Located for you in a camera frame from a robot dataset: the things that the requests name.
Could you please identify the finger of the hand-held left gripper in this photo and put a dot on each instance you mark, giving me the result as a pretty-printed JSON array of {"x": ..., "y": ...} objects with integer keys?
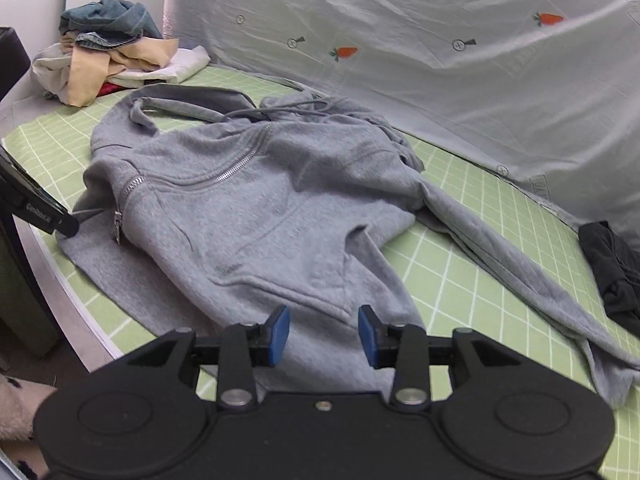
[{"x": 69, "y": 224}]

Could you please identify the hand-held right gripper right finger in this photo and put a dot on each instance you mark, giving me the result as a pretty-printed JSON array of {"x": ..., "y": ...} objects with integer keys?
[{"x": 367, "y": 335}]

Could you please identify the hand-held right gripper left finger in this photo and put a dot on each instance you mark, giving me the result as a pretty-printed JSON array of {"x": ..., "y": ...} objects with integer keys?
[{"x": 280, "y": 335}]

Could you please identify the grey zip hoodie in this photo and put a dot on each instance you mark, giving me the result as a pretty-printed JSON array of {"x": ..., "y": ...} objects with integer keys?
[{"x": 260, "y": 220}]

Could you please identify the dark furniture panel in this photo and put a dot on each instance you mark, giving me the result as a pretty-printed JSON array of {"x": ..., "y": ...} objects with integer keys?
[{"x": 25, "y": 290}]

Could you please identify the green grid mat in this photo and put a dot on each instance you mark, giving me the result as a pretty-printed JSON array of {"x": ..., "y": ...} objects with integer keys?
[{"x": 465, "y": 270}]

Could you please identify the red garment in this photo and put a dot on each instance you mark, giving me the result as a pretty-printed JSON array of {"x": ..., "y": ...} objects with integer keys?
[{"x": 109, "y": 90}]

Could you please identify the beige garment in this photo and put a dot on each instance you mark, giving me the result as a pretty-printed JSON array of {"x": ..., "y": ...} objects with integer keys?
[{"x": 90, "y": 72}]

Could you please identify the fluffy white cloth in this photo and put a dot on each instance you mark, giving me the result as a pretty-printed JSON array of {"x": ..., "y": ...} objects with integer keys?
[{"x": 17, "y": 410}]

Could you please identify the blue denim jeans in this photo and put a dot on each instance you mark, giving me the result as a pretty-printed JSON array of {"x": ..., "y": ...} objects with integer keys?
[{"x": 110, "y": 17}]

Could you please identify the white garment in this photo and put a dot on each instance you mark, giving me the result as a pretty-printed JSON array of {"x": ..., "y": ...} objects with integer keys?
[{"x": 185, "y": 62}]

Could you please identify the carrot printed pale sheet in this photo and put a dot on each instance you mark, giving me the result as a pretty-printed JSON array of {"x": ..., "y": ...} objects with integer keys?
[{"x": 425, "y": 85}]

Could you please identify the black folded garment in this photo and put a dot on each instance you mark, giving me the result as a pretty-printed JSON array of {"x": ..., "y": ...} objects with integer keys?
[{"x": 617, "y": 270}]

